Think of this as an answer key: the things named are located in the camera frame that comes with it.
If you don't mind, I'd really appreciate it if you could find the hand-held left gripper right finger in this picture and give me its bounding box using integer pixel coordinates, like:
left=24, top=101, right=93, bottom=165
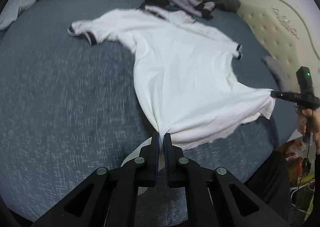
left=164, top=132, right=290, bottom=227

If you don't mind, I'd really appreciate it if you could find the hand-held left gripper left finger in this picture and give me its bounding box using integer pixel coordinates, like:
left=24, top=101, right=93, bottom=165
left=32, top=132, right=160, bottom=227

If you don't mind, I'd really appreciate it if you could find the orange and white plastic bag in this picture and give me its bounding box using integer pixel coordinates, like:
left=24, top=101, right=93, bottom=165
left=284, top=140, right=312, bottom=163

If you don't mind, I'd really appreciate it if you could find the white polo shirt black trim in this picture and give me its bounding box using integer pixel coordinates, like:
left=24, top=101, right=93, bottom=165
left=67, top=5, right=277, bottom=168

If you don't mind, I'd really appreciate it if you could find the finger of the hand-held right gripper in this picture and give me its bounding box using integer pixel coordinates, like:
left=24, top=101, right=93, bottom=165
left=270, top=89, right=301, bottom=102

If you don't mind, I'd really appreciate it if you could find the person's black trouser leg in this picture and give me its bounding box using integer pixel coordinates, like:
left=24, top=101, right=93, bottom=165
left=246, top=150, right=293, bottom=215

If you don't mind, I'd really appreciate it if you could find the dark gripper cable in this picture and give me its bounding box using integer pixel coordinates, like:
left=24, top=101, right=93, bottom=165
left=291, top=139, right=316, bottom=214

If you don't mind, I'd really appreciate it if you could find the light grey duvet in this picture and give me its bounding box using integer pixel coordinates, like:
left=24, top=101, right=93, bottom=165
left=0, top=0, right=37, bottom=31

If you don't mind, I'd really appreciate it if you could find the blue patterned bed sheet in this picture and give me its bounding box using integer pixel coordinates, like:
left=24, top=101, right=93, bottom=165
left=0, top=0, right=295, bottom=222

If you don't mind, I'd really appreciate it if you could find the cream tufted headboard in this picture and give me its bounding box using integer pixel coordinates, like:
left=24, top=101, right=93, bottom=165
left=233, top=0, right=320, bottom=88

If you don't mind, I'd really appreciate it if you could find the grey folded cloth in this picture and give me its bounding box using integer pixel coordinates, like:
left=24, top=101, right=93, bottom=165
left=262, top=55, right=298, bottom=93

